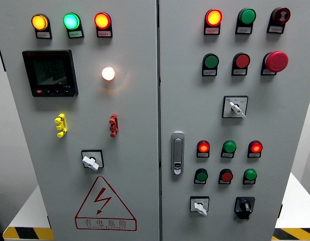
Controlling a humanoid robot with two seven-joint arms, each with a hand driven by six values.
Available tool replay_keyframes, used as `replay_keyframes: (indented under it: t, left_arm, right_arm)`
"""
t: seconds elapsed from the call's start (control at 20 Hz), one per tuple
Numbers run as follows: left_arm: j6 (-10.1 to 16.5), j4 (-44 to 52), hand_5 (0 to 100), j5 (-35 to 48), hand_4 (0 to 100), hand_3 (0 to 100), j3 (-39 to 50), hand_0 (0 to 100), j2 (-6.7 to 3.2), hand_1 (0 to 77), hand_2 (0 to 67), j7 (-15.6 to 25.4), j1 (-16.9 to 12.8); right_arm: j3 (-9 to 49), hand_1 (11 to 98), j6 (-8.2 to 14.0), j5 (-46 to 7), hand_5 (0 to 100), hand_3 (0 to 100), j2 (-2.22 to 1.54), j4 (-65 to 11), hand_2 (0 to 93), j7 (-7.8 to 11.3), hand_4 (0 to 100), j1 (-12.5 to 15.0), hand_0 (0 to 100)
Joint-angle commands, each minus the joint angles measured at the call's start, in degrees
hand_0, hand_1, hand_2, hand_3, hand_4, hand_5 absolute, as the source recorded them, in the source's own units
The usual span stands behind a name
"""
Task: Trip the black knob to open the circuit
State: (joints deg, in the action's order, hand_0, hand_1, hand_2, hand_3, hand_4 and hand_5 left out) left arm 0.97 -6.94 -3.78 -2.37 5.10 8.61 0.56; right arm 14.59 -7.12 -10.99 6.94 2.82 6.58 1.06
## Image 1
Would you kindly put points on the small red push button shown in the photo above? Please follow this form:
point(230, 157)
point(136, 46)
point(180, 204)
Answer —
point(226, 176)

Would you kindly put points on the silver door lock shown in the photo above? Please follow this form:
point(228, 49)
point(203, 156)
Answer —
point(177, 150)

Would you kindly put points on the small label plate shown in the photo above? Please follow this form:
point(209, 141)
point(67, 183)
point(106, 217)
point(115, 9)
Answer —
point(104, 33)
point(248, 182)
point(253, 155)
point(209, 72)
point(202, 155)
point(199, 182)
point(275, 29)
point(43, 35)
point(239, 72)
point(267, 72)
point(224, 182)
point(243, 30)
point(226, 155)
point(212, 30)
point(75, 34)

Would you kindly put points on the small red lamp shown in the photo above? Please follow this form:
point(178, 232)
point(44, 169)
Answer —
point(203, 147)
point(255, 147)

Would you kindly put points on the pale grey cabinet door with lock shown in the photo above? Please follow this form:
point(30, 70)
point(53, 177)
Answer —
point(265, 120)

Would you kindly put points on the black knob turn switch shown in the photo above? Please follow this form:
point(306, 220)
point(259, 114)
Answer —
point(245, 206)

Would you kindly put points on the large orange-red lit lamp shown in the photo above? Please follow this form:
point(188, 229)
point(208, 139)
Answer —
point(102, 20)
point(213, 17)

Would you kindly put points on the small green push button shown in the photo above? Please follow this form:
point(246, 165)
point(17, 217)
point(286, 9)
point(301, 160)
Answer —
point(202, 176)

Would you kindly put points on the large green push button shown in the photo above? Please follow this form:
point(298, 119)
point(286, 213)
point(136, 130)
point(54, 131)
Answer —
point(211, 61)

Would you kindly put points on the black square display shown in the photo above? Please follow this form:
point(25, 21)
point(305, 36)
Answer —
point(50, 72)

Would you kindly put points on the red warning triangle sign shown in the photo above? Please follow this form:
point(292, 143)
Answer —
point(102, 198)

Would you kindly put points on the large dark green lamp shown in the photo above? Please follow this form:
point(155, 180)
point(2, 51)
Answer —
point(247, 16)

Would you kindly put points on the small green lamp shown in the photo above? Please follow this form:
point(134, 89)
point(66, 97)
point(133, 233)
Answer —
point(250, 175)
point(229, 146)

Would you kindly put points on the large yellow lamp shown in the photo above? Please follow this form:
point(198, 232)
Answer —
point(39, 22)

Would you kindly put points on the pale grey cabinet door with display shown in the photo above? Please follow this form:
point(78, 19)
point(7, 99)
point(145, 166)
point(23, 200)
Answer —
point(134, 120)

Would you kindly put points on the bright green lit lamp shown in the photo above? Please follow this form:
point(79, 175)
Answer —
point(71, 21)

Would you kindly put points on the white lamp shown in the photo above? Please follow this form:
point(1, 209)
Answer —
point(108, 73)

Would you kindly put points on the large red push button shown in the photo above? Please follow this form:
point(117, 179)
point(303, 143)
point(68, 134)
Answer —
point(242, 61)

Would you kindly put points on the black door hinge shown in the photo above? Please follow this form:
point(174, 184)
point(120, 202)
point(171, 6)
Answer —
point(2, 60)
point(280, 211)
point(49, 222)

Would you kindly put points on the dark red buzzer lamp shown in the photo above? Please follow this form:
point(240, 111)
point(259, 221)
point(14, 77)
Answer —
point(281, 15)

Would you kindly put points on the black yellow striped tape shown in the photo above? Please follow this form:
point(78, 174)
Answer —
point(26, 233)
point(295, 234)

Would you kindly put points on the large red stop button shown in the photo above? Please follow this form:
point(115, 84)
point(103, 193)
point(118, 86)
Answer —
point(276, 61)

